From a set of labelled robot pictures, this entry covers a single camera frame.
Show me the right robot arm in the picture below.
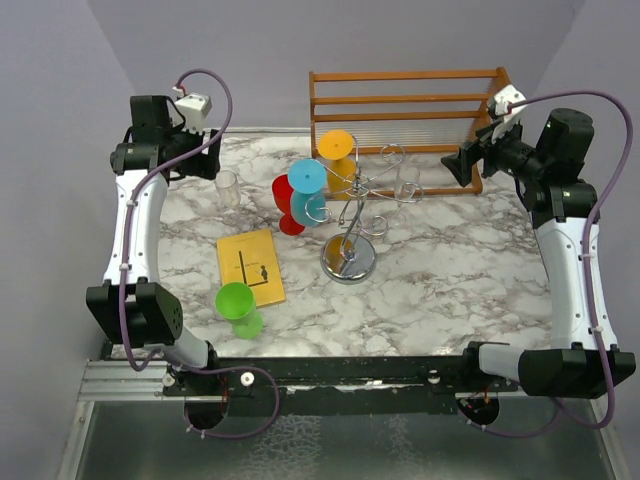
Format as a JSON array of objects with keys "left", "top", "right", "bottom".
[{"left": 441, "top": 108, "right": 636, "bottom": 399}]

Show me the wooden slatted rack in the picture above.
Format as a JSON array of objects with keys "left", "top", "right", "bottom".
[{"left": 309, "top": 67, "right": 511, "bottom": 170}]

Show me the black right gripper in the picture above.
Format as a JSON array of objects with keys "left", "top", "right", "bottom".
[{"left": 442, "top": 113, "right": 548, "bottom": 186}]

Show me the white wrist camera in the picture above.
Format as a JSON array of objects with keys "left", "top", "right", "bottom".
[
  {"left": 172, "top": 86, "right": 212, "bottom": 132},
  {"left": 488, "top": 84, "right": 526, "bottom": 144}
]

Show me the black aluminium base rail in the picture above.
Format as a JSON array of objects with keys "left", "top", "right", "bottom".
[{"left": 79, "top": 355, "right": 606, "bottom": 416}]

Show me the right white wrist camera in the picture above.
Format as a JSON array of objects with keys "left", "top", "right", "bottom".
[{"left": 488, "top": 84, "right": 526, "bottom": 144}]

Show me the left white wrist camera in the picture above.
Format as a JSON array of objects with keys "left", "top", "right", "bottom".
[{"left": 172, "top": 86, "right": 212, "bottom": 132}]

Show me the blue plastic wine glass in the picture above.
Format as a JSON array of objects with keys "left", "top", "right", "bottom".
[{"left": 287, "top": 158, "right": 331, "bottom": 227}]

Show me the green plastic wine glass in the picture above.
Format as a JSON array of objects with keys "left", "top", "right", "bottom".
[{"left": 215, "top": 282, "right": 263, "bottom": 339}]

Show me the yellow plastic wine glass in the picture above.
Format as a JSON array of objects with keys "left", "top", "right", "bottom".
[{"left": 317, "top": 129, "right": 356, "bottom": 201}]

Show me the clear wine glass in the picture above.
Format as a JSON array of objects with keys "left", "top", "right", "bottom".
[{"left": 393, "top": 164, "right": 420, "bottom": 228}]

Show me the yellow book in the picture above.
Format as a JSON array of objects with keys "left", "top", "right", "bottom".
[{"left": 216, "top": 229, "right": 286, "bottom": 307}]

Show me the clear champagne flute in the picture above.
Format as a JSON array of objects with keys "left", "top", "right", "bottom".
[{"left": 214, "top": 170, "right": 247, "bottom": 222}]

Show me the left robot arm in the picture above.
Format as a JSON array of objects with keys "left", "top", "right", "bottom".
[{"left": 86, "top": 93, "right": 221, "bottom": 395}]

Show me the chrome wine glass rack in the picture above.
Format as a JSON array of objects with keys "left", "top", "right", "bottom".
[{"left": 294, "top": 143, "right": 425, "bottom": 286}]

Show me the red plastic wine glass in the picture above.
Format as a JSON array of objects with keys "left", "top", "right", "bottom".
[{"left": 272, "top": 174, "right": 305, "bottom": 236}]

